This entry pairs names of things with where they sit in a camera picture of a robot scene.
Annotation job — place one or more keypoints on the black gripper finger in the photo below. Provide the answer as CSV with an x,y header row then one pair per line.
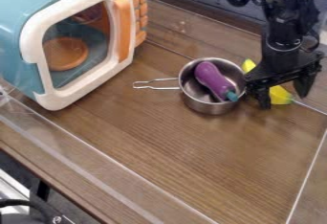
x,y
260,93
304,81

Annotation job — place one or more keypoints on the blue toy microwave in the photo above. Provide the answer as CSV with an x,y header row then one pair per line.
x,y
64,46

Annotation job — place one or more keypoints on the silver pot with handle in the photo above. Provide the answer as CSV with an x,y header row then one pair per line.
x,y
196,95

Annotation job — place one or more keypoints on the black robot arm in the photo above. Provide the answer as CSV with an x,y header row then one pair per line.
x,y
290,19

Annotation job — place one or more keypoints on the yellow toy banana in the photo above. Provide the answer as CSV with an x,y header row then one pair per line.
x,y
279,95

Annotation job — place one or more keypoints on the purple toy eggplant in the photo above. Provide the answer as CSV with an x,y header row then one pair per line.
x,y
209,77

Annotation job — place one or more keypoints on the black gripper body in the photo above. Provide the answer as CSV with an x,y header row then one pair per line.
x,y
280,65

